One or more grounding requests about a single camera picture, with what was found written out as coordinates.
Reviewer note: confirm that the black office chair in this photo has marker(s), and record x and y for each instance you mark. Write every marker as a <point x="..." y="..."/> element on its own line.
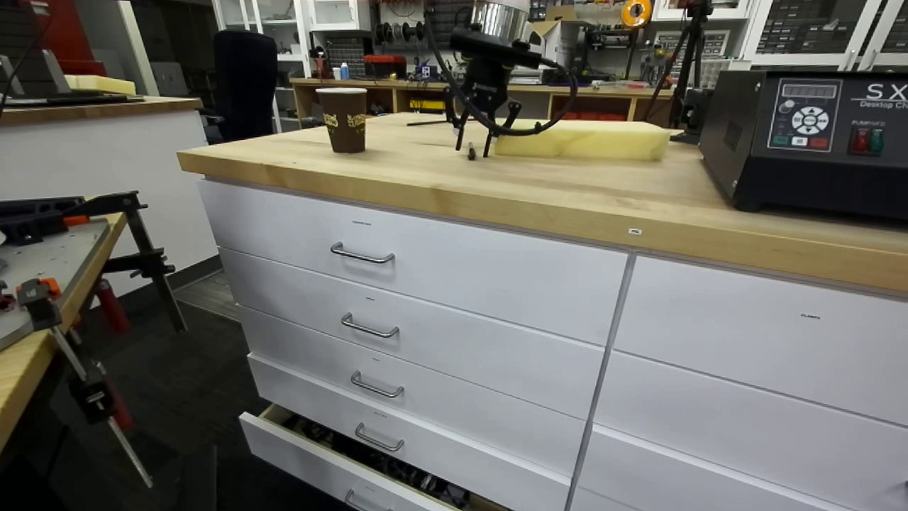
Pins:
<point x="244" y="74"/>

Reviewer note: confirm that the red black bar clamp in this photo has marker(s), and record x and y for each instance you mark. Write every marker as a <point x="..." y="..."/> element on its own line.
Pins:
<point x="88" y="383"/>

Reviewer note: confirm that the black camera tripod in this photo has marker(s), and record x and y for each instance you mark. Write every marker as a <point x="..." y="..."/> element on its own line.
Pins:
<point x="685" y="57"/>

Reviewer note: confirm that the yellow foam block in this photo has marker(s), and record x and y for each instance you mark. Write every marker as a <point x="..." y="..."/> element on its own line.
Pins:
<point x="587" y="140"/>

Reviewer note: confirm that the open white drawer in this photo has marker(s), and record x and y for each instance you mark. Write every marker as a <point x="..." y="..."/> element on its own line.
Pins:
<point x="329" y="467"/>

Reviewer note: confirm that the brown paper coffee cup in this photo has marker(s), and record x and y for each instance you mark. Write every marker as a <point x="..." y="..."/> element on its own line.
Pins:
<point x="345" y="116"/>

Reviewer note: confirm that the white drawer cabinet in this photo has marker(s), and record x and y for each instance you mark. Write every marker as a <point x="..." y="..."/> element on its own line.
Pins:
<point x="557" y="376"/>

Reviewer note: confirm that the side workbench with tools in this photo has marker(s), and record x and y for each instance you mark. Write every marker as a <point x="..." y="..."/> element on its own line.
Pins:
<point x="71" y="261"/>

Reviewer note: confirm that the black control box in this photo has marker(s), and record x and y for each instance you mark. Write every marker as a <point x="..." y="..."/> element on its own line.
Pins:
<point x="810" y="140"/>

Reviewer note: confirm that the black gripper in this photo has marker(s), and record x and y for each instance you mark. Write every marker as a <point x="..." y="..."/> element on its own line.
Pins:
<point x="485" y="79"/>

